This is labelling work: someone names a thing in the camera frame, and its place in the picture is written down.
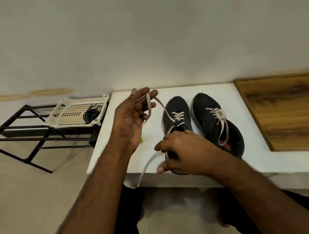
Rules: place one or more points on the person's left hand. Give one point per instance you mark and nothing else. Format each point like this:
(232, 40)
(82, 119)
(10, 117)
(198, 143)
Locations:
(128, 118)

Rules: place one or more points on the person's right hand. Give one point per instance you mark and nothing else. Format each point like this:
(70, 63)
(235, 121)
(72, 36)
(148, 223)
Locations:
(190, 152)

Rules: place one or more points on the black shoelace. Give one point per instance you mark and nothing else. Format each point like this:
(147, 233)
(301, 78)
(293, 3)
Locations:
(95, 108)
(90, 115)

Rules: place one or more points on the grey shoelace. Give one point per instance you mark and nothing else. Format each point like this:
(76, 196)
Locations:
(222, 125)

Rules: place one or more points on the person's left forearm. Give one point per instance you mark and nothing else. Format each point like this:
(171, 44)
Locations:
(94, 197)

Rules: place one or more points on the white perforated plastic tray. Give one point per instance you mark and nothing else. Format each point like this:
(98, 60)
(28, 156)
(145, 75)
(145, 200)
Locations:
(70, 113)

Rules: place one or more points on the black metal rack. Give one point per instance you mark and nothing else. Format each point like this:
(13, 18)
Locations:
(38, 135)

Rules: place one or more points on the wooden board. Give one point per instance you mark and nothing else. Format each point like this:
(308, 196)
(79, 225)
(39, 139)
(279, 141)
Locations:
(280, 108)

